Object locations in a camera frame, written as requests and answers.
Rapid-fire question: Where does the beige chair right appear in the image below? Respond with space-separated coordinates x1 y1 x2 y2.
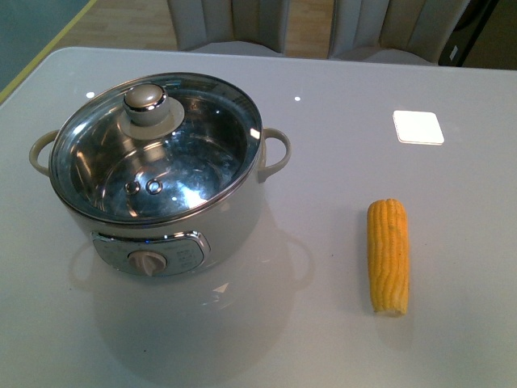
327 0 469 65

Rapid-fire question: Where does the beige chair left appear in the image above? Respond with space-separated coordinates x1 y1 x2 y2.
168 1 290 57

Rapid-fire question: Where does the white electric cooking pot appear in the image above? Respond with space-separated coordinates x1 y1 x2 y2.
28 72 292 279

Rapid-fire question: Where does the beige chair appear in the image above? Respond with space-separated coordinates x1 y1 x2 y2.
168 1 290 57
327 0 469 65

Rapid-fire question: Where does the glass pot lid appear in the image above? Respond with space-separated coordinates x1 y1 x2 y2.
48 73 263 226

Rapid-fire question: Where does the yellow corn cob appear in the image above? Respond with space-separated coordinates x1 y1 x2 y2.
367 199 410 317

